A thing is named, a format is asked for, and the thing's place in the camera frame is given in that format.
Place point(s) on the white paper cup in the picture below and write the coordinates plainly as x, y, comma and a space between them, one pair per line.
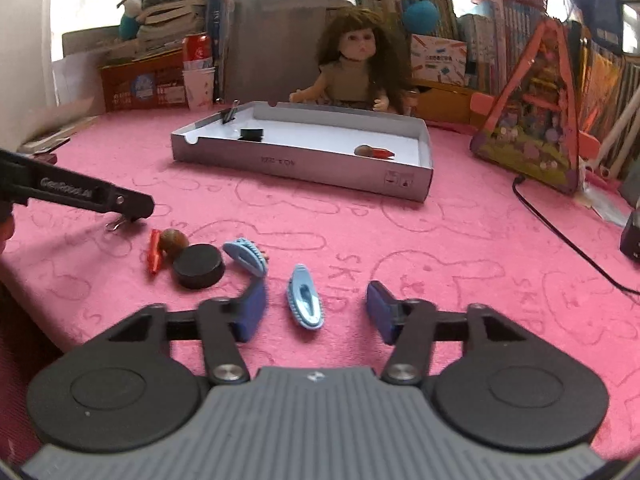
199, 87

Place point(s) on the yellow wooden box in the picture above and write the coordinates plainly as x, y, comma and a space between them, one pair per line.
440, 101

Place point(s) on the small black binder clip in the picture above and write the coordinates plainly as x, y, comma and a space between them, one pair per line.
229, 112

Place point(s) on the red hair clip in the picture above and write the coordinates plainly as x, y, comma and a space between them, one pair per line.
385, 153
156, 255

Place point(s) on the white printed carton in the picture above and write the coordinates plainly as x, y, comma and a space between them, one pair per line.
437, 60

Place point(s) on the orange plastic basket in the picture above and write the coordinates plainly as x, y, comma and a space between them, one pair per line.
142, 85

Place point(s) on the brown nut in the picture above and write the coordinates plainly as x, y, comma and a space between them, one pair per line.
364, 150
172, 241

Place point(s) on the large black binder clip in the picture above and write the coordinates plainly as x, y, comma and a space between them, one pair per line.
116, 224

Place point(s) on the grey cardboard panel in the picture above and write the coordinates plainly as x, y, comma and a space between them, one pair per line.
280, 45

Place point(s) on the black device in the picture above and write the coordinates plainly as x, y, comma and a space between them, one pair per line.
631, 235

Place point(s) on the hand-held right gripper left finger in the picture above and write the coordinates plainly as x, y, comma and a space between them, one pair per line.
252, 310

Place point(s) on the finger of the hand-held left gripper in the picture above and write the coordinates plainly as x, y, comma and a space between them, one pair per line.
132, 204

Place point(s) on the white tube frame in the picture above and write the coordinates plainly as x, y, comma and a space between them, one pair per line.
620, 130

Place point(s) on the pink printed towel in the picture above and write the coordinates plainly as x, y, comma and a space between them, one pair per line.
450, 240

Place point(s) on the white cardboard box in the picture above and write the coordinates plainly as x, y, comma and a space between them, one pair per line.
325, 132

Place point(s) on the row of shelved books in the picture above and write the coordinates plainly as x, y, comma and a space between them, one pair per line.
505, 30

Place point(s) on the brown-haired doll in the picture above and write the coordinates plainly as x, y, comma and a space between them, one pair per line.
352, 60

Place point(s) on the paper sheets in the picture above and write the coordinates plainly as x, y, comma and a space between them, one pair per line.
55, 130

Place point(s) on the light blue hair clip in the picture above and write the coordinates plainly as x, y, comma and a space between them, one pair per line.
247, 257
305, 300

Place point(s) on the black round puck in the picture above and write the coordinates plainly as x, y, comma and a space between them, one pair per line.
197, 266

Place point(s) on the blue plush toy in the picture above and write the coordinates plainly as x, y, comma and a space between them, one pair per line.
131, 15

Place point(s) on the black round container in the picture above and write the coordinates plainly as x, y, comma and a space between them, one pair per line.
251, 134

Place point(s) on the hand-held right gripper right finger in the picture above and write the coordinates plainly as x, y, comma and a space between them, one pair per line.
380, 312

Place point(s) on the pink triangular toy house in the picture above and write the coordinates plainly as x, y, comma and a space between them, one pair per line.
535, 125

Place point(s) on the red soda can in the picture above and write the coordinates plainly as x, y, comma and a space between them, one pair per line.
197, 50

